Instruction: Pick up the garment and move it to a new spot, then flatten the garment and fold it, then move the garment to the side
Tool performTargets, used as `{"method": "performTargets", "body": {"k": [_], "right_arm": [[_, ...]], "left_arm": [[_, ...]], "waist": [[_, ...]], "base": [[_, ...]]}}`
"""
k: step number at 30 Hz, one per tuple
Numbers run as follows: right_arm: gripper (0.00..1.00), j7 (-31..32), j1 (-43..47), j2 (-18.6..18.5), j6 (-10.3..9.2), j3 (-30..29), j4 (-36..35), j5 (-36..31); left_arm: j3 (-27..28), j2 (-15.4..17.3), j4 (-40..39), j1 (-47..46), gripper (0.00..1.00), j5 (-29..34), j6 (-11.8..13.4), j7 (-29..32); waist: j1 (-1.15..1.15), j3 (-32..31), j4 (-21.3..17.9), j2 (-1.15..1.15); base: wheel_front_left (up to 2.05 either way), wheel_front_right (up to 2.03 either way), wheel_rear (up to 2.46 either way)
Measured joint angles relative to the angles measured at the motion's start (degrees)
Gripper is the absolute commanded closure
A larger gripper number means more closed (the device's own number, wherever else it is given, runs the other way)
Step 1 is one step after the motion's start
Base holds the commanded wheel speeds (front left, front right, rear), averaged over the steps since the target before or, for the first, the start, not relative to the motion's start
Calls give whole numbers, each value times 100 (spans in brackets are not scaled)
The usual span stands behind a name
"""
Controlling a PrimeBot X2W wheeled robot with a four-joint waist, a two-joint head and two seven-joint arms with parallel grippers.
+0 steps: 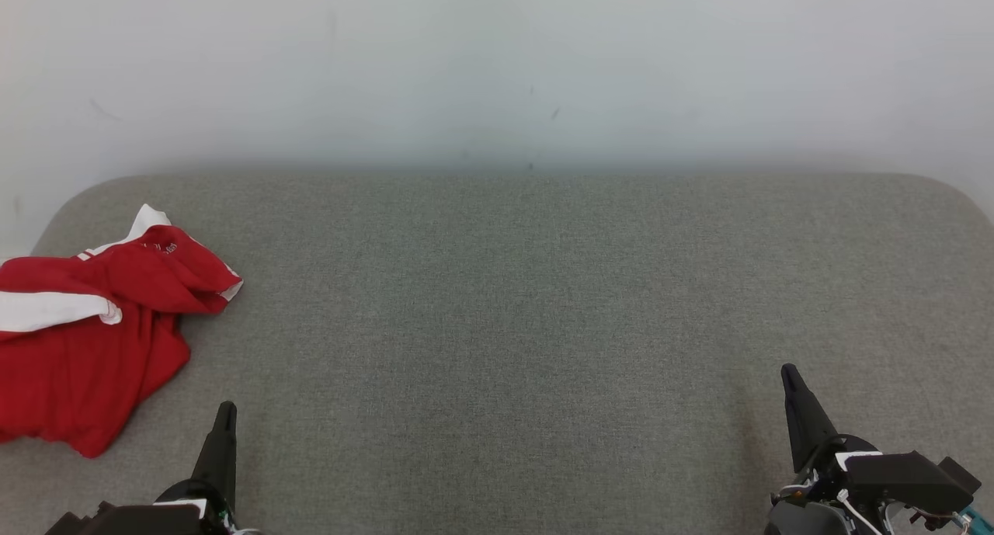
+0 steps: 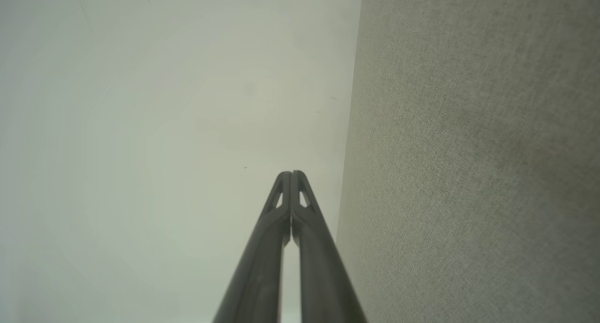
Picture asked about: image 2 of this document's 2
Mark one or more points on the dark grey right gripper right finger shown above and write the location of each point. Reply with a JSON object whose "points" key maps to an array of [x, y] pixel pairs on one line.
{"points": [[323, 285]]}

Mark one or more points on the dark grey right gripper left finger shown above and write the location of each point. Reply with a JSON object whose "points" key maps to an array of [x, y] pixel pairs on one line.
{"points": [[258, 276]]}

